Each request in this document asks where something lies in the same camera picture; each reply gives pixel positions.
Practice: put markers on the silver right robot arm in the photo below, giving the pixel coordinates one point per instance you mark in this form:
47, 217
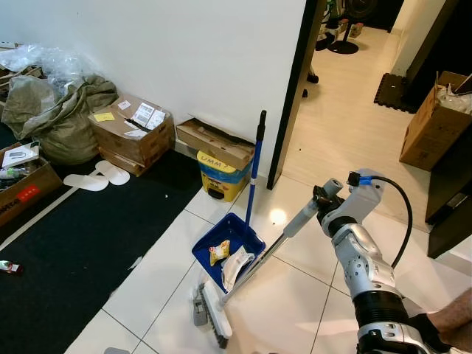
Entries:
365, 258

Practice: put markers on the white floor strip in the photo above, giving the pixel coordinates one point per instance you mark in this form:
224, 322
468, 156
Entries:
37, 215

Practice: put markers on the yellow bucket with blue band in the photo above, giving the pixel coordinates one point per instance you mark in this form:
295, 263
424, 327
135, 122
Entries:
221, 181

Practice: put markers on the white crumpled wrapper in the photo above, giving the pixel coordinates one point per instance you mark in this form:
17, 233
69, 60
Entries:
237, 269

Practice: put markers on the black door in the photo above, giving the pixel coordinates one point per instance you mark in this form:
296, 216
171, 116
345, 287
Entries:
450, 192

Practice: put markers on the yellow snack packet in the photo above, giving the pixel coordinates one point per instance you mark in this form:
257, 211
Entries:
219, 253

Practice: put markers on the small torn cardboard box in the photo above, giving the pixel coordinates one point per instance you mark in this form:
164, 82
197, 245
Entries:
214, 144

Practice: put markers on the small black foam mat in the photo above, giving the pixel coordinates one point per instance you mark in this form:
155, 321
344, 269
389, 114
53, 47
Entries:
392, 92

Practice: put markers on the tall open cardboard box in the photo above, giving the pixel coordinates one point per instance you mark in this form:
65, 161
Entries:
431, 129

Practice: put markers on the black standing fan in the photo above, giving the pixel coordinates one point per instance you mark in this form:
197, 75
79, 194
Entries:
344, 47

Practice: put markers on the person in black shorts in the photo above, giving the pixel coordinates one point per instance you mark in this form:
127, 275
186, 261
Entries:
453, 321

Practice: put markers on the sealed cardboard box with labels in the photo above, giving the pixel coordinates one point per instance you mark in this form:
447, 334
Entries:
136, 140

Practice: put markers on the black cabinet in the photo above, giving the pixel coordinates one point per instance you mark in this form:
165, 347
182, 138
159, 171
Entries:
450, 44

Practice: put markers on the thin flattened cardboard box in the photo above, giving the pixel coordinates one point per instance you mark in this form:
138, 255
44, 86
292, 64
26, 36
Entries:
122, 164

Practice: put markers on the olive green fabric sack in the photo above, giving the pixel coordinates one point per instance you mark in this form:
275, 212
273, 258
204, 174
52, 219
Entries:
63, 125

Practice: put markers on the open cardboard box red label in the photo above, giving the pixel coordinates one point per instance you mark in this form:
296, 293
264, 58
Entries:
29, 195

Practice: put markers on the clear plastic bag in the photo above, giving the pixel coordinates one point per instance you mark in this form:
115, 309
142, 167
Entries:
51, 66

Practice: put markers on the white flat booklet box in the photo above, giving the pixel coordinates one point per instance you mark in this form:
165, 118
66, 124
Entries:
20, 155

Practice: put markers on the white green red tube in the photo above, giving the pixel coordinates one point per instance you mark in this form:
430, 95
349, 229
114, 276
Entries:
10, 267

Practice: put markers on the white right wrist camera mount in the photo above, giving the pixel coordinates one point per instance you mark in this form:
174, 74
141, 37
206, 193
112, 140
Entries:
361, 203

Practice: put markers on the black door frame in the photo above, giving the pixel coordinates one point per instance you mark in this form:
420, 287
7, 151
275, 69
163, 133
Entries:
299, 74

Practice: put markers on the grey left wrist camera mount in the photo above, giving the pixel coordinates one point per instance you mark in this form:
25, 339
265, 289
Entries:
116, 350

